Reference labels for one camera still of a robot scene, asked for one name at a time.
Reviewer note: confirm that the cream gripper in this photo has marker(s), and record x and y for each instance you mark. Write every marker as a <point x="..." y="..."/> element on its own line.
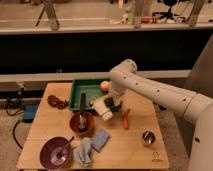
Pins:
<point x="103" y="111"/>

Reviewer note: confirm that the black eraser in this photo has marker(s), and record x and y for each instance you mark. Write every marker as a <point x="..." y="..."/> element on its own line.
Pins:
<point x="109" y="102"/>

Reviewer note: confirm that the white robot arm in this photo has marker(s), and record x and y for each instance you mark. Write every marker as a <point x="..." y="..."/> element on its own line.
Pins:
<point x="192" y="106"/>

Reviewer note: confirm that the green plastic tray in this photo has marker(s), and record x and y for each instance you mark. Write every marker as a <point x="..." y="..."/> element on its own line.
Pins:
<point x="91" y="87"/>

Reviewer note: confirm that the orange apple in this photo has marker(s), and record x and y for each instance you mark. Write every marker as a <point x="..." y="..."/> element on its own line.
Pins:
<point x="104" y="86"/>

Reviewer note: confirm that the brown bowl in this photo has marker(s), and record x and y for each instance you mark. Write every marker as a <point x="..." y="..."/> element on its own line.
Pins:
<point x="88" y="130"/>

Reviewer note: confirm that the orange carrot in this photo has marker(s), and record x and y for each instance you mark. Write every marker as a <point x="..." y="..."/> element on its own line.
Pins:
<point x="125" y="119"/>

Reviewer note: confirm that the blue sponge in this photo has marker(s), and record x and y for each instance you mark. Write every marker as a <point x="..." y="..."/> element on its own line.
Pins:
<point x="99" y="139"/>

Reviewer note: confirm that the grey-blue crumpled cloth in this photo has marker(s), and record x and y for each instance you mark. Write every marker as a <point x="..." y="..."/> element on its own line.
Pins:
<point x="82" y="154"/>

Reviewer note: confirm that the wooden table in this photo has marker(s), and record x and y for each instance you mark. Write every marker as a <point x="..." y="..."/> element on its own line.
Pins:
<point x="124" y="150"/>

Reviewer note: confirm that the small metal cup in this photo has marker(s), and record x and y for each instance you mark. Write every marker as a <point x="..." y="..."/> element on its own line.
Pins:
<point x="148" y="138"/>

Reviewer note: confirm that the purple bowl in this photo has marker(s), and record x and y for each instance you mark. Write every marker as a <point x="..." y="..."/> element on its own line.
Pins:
<point x="49" y="151"/>

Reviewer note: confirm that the metal fork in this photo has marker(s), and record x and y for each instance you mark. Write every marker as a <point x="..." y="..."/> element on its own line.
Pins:
<point x="61" y="153"/>

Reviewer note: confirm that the blue box on floor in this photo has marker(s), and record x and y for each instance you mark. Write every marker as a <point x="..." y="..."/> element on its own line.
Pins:
<point x="29" y="113"/>

